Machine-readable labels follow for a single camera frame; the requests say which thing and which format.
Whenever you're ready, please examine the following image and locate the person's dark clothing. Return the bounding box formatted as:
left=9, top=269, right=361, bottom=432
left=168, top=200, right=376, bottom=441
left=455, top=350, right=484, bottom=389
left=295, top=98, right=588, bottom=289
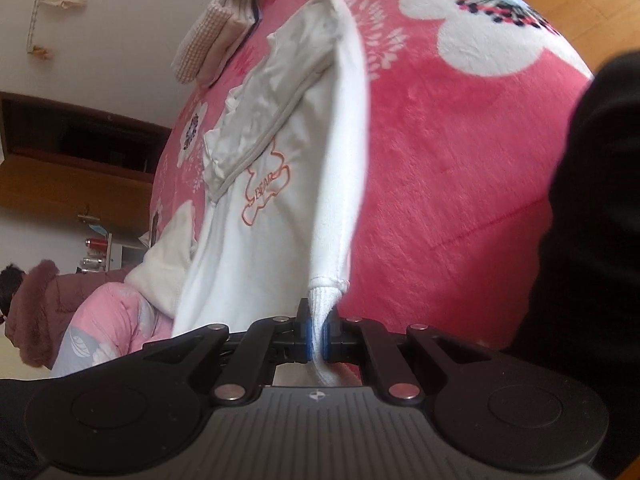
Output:
left=500, top=50, right=640, bottom=480

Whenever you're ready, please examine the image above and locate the wooden door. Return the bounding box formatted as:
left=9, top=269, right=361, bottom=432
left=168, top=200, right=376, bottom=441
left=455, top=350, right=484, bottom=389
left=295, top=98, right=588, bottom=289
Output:
left=0, top=152, right=157, bottom=241

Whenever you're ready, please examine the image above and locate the pink leaf-print quilt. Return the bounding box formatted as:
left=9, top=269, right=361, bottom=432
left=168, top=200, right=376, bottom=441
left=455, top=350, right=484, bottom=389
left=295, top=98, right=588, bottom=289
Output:
left=51, top=280, right=176, bottom=378

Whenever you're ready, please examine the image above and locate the white fluffy cloth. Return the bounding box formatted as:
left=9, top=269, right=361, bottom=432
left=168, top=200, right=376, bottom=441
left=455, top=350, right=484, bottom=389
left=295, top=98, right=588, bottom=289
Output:
left=125, top=205, right=198, bottom=316

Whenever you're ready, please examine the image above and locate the pink checked folded sweater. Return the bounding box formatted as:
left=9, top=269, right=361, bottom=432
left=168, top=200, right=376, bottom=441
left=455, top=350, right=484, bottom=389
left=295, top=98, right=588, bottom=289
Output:
left=170, top=0, right=236, bottom=83

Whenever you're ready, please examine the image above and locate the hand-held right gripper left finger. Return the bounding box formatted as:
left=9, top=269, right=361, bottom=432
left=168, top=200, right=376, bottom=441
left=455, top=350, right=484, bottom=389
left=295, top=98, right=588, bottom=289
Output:
left=142, top=299, right=314, bottom=403

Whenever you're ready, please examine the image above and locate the white shelf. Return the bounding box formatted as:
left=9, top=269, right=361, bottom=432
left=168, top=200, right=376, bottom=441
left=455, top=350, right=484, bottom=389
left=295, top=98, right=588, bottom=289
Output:
left=105, top=232, right=146, bottom=273

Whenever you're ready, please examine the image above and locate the white sweatshirt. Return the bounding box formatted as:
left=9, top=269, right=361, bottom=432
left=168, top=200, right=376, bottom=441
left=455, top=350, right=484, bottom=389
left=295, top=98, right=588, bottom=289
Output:
left=172, top=0, right=371, bottom=388

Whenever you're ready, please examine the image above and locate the wall hanging ornament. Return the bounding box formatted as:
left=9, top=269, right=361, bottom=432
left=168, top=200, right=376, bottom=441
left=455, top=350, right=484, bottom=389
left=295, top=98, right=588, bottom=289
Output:
left=25, top=0, right=88, bottom=61

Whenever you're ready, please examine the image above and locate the beige folded sweater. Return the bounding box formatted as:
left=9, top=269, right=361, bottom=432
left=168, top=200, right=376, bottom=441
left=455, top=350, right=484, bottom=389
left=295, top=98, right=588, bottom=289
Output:
left=200, top=0, right=251, bottom=83

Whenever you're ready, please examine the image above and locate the pink floral blanket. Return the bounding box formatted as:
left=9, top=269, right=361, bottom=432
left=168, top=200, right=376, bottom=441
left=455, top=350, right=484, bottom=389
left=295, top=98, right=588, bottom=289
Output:
left=147, top=0, right=596, bottom=386

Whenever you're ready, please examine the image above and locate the dark doorway frame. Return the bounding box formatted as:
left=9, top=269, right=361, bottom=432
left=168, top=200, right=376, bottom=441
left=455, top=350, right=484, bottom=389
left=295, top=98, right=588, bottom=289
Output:
left=0, top=91, right=173, bottom=177

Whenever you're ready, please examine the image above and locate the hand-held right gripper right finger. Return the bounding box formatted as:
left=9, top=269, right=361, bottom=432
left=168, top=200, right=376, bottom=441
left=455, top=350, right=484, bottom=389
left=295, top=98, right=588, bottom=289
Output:
left=321, top=307, right=497, bottom=402

